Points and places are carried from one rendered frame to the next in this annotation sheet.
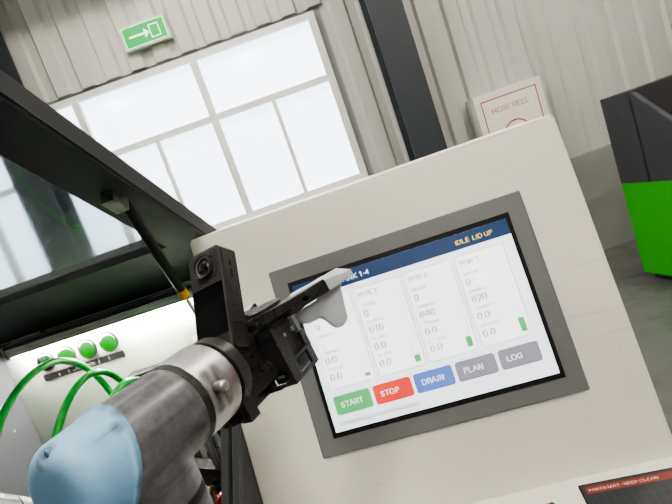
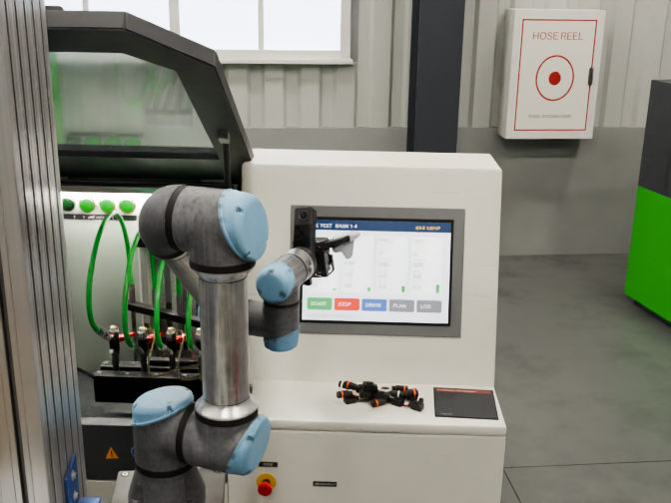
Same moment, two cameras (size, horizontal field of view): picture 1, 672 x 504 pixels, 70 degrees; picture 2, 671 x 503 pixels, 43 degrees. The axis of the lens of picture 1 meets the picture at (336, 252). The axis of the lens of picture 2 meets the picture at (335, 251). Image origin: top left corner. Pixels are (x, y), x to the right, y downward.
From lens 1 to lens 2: 142 cm
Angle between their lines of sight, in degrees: 12
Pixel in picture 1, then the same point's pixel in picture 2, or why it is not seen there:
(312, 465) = not seen: hidden behind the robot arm
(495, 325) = (421, 284)
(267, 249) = (295, 189)
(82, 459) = (284, 275)
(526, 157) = (476, 190)
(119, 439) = (290, 273)
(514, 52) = not seen: outside the picture
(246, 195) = (179, 25)
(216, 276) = (309, 222)
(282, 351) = (326, 261)
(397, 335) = (360, 271)
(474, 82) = not seen: outside the picture
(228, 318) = (312, 242)
